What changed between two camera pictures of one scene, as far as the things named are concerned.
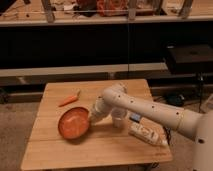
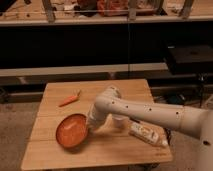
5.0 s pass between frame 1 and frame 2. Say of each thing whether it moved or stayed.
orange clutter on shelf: stayed
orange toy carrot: stayed
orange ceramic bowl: moved
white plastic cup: stayed
